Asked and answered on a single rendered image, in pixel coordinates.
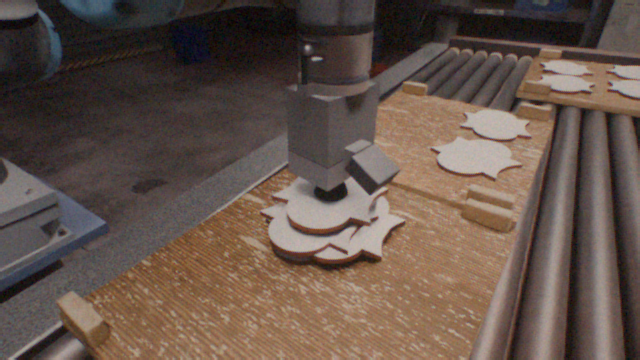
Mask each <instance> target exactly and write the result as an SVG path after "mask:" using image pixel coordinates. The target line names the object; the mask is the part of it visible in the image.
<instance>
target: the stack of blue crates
mask: <svg viewBox="0 0 640 360"><path fill-rule="evenodd" d="M171 31H172V36H173V41H174V45H173V46H174V51H175V53H176V56H177V60H178V61H182V62H186V63H190V64H194V63H198V62H202V61H206V60H210V59H211V55H210V51H209V46H208V43H209V42H208V36H207V27H206V26H201V25H194V24H187V25H182V26H177V27H171Z"/></svg>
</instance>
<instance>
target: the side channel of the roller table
mask: <svg viewBox="0 0 640 360"><path fill-rule="evenodd" d="M450 48H457V49H458V50H459V53H460V52H461V51H463V50H466V49H470V50H471V51H472V52H473V55H474V54H475V53H476V52H479V51H484V52H486V54H487V57H488V56H489V55H490V54H492V53H499V54H501V56H502V59H503V58H504V57H505V56H507V55H511V54H512V55H516V56H517V58H518V60H517V62H519V60H520V59H522V58H523V57H526V56H529V57H531V58H532V59H533V60H534V58H535V57H536V56H539V54H540V51H541V49H542V48H545V49H555V50H561V51H562V52H561V56H560V59H567V60H575V61H583V62H593V63H601V64H609V65H617V66H637V67H640V54H631V53H621V52H612V51H603V50H594V49H583V48H574V47H565V46H556V45H546V44H537V43H531V44H528V43H519V42H509V41H499V40H490V39H481V38H471V37H462V36H452V37H451V38H449V43H448V48H447V50H448V49H450Z"/></svg>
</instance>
